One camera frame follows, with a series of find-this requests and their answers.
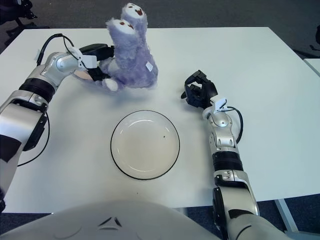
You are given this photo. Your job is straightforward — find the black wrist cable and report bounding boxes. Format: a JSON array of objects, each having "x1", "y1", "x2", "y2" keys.
[
  {"x1": 35, "y1": 33, "x2": 85, "y2": 69},
  {"x1": 226, "y1": 106, "x2": 244, "y2": 144}
]

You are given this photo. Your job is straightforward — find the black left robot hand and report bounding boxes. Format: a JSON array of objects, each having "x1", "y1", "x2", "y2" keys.
[{"x1": 79, "y1": 43, "x2": 116, "y2": 83}]

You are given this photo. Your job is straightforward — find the black left upper arm cable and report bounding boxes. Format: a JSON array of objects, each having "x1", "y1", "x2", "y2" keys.
[{"x1": 16, "y1": 112, "x2": 51, "y2": 167}]

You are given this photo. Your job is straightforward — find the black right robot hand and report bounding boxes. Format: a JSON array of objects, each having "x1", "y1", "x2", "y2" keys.
[{"x1": 180, "y1": 69, "x2": 219, "y2": 110}]

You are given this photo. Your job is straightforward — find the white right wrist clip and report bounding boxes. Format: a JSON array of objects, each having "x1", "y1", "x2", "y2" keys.
[{"x1": 209, "y1": 98, "x2": 228, "y2": 114}]

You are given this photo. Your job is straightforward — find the grey robot torso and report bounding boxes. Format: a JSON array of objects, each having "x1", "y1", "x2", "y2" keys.
[{"x1": 0, "y1": 199, "x2": 226, "y2": 240}]

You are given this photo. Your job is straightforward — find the purple plush bunny doll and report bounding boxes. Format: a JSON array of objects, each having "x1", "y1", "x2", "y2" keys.
[{"x1": 74, "y1": 2, "x2": 159, "y2": 92}]

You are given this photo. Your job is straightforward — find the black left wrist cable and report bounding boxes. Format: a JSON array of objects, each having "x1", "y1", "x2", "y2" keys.
[{"x1": 35, "y1": 33, "x2": 85, "y2": 69}]

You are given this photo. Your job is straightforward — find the white metal table leg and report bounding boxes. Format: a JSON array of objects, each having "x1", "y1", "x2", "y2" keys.
[{"x1": 274, "y1": 198, "x2": 300, "y2": 234}]

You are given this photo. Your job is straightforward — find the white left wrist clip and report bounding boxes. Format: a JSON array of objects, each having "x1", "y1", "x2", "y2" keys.
[{"x1": 71, "y1": 47, "x2": 98, "y2": 70}]

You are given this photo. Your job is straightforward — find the white neighbouring table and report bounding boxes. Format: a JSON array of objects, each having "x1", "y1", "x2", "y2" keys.
[{"x1": 303, "y1": 58, "x2": 320, "y2": 76}]

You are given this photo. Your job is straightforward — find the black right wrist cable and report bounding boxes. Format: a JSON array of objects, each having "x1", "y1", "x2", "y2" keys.
[{"x1": 226, "y1": 106, "x2": 244, "y2": 144}]

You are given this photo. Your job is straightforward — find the white plate with black rim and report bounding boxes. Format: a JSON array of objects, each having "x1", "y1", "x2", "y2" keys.
[{"x1": 110, "y1": 109, "x2": 181, "y2": 180}]

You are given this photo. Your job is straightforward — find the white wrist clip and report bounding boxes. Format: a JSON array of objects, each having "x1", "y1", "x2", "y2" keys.
[
  {"x1": 71, "y1": 47, "x2": 98, "y2": 70},
  {"x1": 209, "y1": 98, "x2": 228, "y2": 114}
]

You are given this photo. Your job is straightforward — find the dark chair with black base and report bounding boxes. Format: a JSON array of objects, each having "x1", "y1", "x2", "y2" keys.
[{"x1": 294, "y1": 24, "x2": 320, "y2": 60}]

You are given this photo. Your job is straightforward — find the black office chair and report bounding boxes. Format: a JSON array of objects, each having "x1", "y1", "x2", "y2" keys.
[{"x1": 0, "y1": 0, "x2": 50, "y2": 38}]

